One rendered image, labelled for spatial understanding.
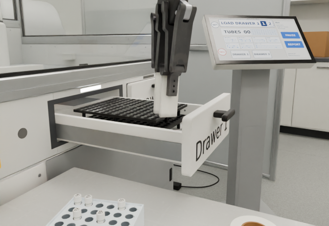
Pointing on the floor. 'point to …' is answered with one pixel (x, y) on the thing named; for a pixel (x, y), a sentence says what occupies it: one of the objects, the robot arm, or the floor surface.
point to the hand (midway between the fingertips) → (166, 94)
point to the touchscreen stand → (247, 139)
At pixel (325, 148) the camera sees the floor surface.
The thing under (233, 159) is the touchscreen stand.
